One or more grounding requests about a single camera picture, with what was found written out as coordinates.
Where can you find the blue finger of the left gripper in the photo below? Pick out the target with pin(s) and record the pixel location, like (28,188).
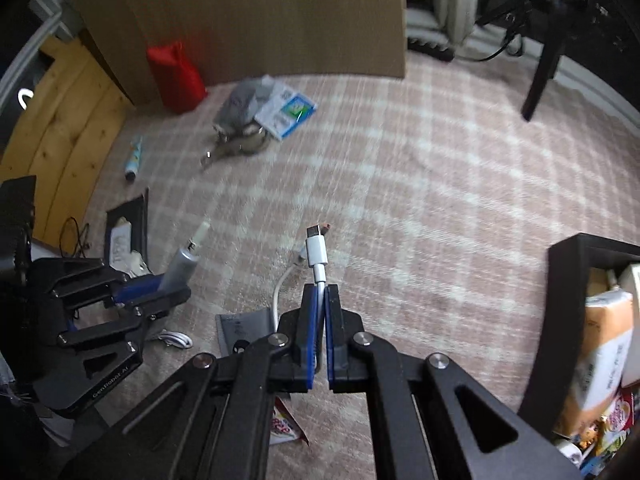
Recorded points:
(158,303)
(137,288)

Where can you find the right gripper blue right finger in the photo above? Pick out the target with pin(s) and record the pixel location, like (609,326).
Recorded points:
(346,372)

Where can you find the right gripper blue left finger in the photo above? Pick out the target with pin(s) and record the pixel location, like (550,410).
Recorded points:
(308,339)

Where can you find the silver cosmetic tube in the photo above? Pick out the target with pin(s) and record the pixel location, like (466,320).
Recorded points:
(184,262)

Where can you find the blue white blister card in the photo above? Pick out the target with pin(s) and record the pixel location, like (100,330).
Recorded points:
(284,111)

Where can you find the grey booklet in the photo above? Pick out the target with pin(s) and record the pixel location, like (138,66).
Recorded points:
(237,331)

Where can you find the black storage box left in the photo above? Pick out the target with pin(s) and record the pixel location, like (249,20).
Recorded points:
(126,237)

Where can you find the black storage box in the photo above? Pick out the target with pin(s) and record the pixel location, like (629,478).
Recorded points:
(126,237)
(568,266)

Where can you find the red white snack packet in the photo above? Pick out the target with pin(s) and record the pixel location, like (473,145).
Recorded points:
(283,427)

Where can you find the fruit pattern cream tube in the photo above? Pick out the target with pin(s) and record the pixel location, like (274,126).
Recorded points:
(133,162)

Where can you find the pine wood board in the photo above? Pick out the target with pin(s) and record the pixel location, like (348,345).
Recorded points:
(63,139)

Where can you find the metal key bunch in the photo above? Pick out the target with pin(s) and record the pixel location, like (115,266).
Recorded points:
(249,141)

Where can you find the grey foil sachet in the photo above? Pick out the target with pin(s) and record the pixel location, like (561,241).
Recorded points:
(243,103)

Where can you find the red cloth pouch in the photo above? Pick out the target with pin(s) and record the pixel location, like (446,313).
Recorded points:
(178,80)

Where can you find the black storage box right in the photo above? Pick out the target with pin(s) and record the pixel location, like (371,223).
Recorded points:
(568,266)

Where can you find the orange white tissue pack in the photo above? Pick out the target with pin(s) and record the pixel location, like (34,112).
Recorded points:
(609,323)

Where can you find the beige wooden cabinet panel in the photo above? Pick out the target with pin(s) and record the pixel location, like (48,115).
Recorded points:
(230,40)

